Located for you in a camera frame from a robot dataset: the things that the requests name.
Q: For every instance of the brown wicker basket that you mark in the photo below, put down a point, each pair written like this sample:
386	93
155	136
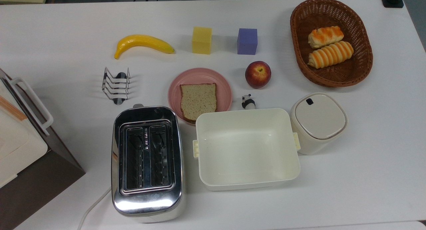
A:
332	78

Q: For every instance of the cream lidded canister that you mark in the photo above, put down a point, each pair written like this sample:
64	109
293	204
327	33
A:
319	115

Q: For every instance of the yellow foam cube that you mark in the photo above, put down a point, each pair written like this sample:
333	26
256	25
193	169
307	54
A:
201	40

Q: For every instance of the long striped bread roll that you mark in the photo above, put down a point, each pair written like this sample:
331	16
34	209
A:
329	55

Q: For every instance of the purple foam cube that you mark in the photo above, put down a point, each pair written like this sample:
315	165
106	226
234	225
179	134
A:
247	42

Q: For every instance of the red apple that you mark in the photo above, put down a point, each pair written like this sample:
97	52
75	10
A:
258	75

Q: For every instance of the cream and brown countertop oven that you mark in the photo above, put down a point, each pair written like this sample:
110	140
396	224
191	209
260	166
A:
16	146

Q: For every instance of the short orange-glazed bread roll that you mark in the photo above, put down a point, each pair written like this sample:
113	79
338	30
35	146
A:
324	37

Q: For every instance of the pink plate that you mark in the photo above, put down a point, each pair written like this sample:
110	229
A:
199	75

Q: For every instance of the chrome and cream toaster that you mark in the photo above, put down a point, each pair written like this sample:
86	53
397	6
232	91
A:
146	203

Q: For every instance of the yellow banana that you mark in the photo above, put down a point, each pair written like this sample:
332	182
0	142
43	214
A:
143	41

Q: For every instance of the cream rectangular plastic container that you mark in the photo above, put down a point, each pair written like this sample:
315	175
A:
246	146

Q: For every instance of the metal toast rack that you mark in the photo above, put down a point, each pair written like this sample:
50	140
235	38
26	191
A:
118	101

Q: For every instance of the small panda figurine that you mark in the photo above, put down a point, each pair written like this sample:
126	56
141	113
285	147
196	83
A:
248	103

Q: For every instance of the brown bread slice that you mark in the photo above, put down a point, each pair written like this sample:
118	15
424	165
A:
198	102

